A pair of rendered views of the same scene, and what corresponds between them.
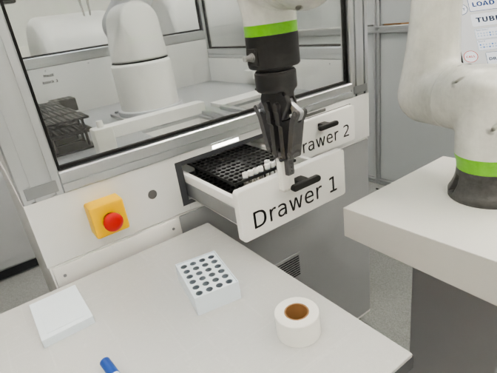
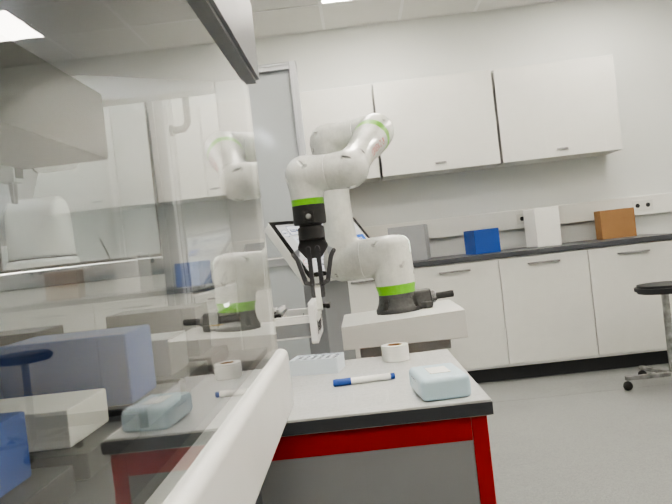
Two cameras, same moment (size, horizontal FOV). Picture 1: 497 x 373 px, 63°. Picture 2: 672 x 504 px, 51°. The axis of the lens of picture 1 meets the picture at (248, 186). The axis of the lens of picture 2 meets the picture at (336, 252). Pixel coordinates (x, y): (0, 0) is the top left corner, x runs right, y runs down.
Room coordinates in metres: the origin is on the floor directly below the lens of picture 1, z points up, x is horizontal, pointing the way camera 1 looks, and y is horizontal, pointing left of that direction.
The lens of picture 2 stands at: (-0.43, 1.53, 1.07)
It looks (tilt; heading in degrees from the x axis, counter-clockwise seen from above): 0 degrees down; 304
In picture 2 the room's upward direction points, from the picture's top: 6 degrees counter-clockwise
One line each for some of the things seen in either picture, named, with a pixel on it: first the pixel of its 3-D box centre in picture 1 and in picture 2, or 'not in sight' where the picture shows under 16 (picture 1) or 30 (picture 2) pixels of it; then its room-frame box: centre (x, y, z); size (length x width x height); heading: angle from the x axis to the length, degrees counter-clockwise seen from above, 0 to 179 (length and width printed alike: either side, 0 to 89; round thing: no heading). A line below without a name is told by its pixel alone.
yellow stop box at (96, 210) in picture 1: (107, 216); not in sight; (0.78, 0.31, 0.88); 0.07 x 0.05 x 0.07; 123
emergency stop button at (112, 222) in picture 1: (112, 220); not in sight; (0.75, 0.29, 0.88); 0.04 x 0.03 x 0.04; 123
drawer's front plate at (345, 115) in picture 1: (319, 134); not in sight; (1.14, -0.23, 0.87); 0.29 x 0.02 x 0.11; 123
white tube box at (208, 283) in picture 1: (206, 280); (317, 364); (0.64, 0.10, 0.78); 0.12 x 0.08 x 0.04; 22
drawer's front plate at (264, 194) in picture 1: (294, 192); (316, 317); (0.77, -0.09, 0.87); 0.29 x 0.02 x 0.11; 123
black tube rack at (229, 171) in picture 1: (240, 172); not in sight; (0.94, 0.01, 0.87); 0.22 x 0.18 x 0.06; 33
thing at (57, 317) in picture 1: (61, 313); not in sight; (0.62, 0.38, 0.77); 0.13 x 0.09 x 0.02; 33
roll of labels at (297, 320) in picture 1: (297, 321); (395, 352); (0.49, -0.05, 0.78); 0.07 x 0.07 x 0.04
